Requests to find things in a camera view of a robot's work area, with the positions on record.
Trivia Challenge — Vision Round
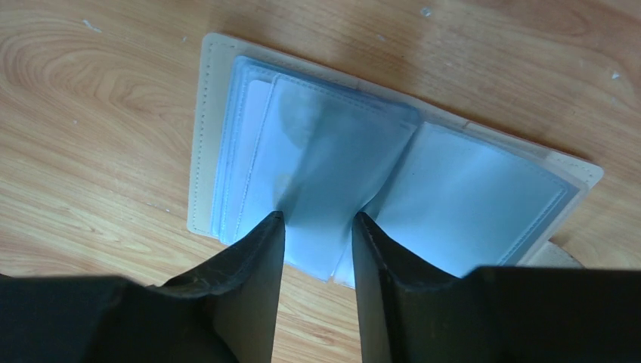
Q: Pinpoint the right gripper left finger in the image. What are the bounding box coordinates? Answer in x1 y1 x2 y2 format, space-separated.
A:
1 212 285 362

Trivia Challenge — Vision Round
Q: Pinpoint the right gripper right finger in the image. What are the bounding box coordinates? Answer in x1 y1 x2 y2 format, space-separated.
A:
352 213 640 362

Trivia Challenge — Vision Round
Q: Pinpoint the beige card holder wallet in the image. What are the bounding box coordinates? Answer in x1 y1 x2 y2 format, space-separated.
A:
187 33 604 287

